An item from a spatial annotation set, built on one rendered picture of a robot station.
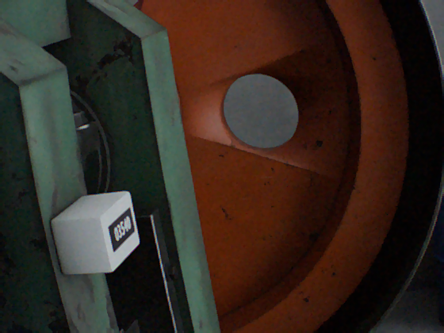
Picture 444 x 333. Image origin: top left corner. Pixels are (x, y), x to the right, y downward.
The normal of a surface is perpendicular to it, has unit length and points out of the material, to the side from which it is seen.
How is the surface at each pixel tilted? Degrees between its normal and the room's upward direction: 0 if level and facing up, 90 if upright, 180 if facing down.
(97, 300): 90
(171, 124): 90
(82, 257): 90
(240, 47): 90
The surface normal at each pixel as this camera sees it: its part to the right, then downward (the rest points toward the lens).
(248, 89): -0.21, 0.22
